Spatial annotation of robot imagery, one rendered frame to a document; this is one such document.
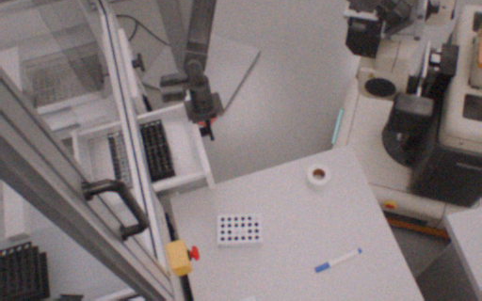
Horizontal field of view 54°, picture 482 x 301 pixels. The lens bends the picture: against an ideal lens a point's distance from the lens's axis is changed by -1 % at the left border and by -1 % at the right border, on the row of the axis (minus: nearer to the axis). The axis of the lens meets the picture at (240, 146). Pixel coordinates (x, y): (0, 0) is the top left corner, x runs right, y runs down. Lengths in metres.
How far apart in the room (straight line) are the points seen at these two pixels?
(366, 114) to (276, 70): 0.68
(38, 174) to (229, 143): 1.93
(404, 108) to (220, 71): 1.25
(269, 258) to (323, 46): 1.63
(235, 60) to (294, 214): 1.40
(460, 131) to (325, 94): 1.11
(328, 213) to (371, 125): 0.80
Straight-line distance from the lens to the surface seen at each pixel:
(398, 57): 1.58
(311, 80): 2.60
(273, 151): 2.36
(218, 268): 1.37
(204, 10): 1.17
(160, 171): 1.35
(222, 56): 2.67
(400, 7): 1.24
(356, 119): 2.15
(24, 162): 0.50
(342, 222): 1.41
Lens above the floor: 2.08
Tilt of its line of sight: 61 degrees down
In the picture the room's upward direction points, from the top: 9 degrees counter-clockwise
